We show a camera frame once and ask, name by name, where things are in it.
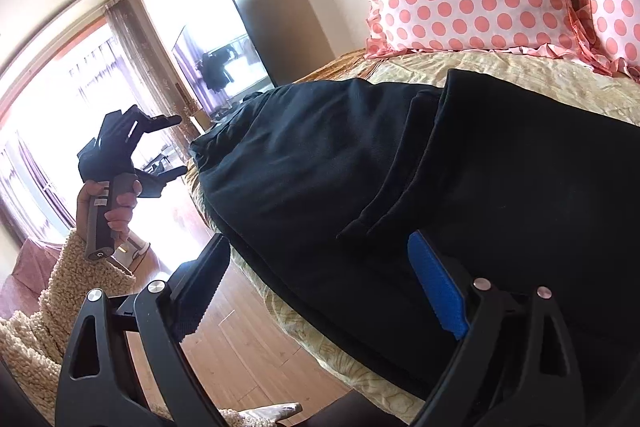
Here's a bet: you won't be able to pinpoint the pink armchair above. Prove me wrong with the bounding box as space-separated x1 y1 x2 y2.
0 237 63 323

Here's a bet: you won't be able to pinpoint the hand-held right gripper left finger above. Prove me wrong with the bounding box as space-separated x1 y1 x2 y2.
55 233 231 427

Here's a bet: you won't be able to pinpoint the person's left forearm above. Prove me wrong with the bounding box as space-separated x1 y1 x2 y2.
0 229 138 423

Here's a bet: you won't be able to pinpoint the black pants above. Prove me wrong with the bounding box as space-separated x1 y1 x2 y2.
189 68 640 408

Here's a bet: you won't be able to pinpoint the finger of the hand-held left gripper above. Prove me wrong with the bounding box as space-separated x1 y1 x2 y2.
141 114 183 134
134 164 189 199

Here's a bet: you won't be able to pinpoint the person's left hand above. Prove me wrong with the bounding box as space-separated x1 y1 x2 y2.
75 181 139 253

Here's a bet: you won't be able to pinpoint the brown sheer curtain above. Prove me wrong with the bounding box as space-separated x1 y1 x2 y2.
105 0 201 142

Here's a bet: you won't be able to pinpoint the flat screen television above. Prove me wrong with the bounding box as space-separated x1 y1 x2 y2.
172 0 277 108

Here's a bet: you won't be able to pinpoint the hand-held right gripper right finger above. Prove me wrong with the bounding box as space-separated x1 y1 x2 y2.
407 231 583 427

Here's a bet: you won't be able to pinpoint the bed with patterned cream sheet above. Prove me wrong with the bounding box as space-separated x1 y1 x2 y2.
182 49 640 423

